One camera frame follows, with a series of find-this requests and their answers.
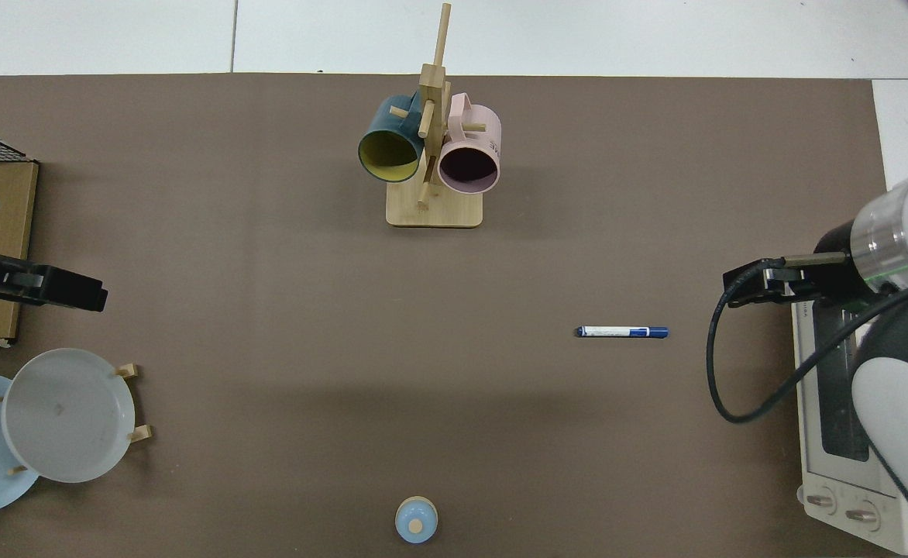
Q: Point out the blue and white marker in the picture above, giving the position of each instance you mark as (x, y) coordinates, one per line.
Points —
(620, 332)

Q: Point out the grey plate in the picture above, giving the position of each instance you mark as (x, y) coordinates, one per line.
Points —
(67, 415)

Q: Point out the wooden plate rack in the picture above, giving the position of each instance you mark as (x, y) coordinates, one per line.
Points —
(142, 433)

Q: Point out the pale toaster oven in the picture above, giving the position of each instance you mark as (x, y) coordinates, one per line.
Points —
(814, 457)

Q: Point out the brown table cloth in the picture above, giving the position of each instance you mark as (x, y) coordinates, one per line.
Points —
(345, 349)

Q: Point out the pink mug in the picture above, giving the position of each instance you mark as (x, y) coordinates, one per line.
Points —
(485, 128)

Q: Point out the wooden mug stand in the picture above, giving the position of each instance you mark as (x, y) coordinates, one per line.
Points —
(435, 213)

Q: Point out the teal mug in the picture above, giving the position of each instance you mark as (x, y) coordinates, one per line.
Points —
(384, 118)

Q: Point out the small blue round bell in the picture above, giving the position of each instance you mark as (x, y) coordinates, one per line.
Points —
(416, 521)

